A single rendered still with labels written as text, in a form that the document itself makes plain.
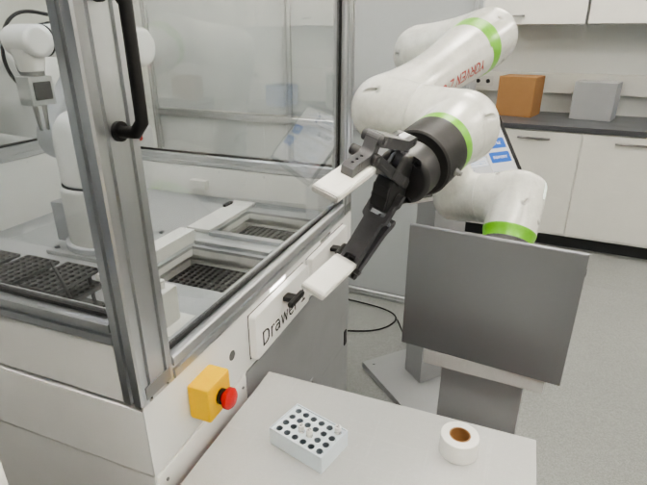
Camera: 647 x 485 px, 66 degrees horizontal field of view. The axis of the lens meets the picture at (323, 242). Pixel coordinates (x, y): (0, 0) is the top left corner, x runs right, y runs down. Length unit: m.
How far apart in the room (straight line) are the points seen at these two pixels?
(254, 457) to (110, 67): 0.70
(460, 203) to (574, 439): 1.28
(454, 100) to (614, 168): 3.23
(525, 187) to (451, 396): 0.57
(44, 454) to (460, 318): 0.91
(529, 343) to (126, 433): 0.84
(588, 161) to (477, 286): 2.82
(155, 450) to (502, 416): 0.85
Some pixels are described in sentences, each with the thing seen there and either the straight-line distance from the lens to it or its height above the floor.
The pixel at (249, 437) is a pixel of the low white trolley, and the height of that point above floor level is 0.76.
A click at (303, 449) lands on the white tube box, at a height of 0.79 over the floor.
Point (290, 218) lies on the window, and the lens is 1.24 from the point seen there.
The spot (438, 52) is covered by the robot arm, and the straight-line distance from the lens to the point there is 0.96.
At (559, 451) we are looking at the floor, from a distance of 2.26.
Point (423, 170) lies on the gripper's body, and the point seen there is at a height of 1.33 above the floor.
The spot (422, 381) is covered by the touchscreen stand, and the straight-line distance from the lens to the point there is 2.35.
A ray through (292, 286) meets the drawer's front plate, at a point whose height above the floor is 0.91.
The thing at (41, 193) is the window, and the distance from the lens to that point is 0.81.
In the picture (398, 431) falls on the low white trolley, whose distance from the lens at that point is 1.06.
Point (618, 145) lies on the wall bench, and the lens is 3.88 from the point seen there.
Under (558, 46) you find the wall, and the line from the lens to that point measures 4.53.
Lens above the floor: 1.48
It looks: 23 degrees down
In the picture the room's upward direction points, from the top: straight up
